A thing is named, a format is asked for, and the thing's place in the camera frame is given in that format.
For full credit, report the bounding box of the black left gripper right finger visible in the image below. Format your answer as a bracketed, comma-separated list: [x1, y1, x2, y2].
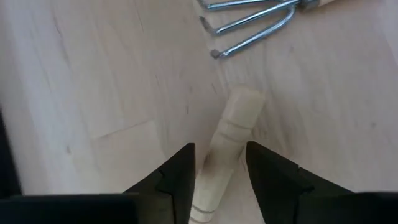
[245, 141, 354, 224]

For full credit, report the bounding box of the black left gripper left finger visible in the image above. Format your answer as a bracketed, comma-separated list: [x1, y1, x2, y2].
[123, 142, 197, 224]

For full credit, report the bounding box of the steel trowel wooden handle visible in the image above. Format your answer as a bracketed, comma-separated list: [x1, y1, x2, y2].
[188, 86, 267, 224]

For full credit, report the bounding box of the bent-tine hand rake wooden handle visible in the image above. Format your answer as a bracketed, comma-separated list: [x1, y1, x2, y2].
[197, 0, 338, 60]

